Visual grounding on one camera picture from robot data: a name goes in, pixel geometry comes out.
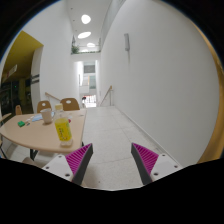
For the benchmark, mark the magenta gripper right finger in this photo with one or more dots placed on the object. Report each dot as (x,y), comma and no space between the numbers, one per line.
(152,166)

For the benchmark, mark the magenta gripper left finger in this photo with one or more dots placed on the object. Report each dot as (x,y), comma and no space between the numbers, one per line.
(71,167)

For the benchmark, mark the yellow drink plastic bottle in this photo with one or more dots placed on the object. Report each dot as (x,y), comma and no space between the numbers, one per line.
(62,126)

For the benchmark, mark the white ceramic mug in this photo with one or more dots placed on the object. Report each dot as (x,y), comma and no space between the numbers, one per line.
(47,115)

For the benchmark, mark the wooden chair right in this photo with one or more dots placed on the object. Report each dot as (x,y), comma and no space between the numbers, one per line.
(70,104)

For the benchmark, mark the wooden chair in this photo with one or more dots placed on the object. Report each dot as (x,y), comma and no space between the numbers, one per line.
(43,105)
(18,110)
(70,104)

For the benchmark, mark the round beige table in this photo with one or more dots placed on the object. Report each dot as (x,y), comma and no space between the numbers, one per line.
(38,136)

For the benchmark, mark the blue face mask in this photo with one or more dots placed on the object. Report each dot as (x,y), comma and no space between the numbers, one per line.
(35,118)

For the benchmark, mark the green small box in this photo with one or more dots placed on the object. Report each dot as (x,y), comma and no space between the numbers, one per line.
(21,123)

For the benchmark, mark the wooden chair far left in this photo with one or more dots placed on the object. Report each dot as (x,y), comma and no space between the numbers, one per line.
(18,110)

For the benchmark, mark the balcony green plant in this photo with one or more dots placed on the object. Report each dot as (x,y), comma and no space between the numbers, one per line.
(75,49)

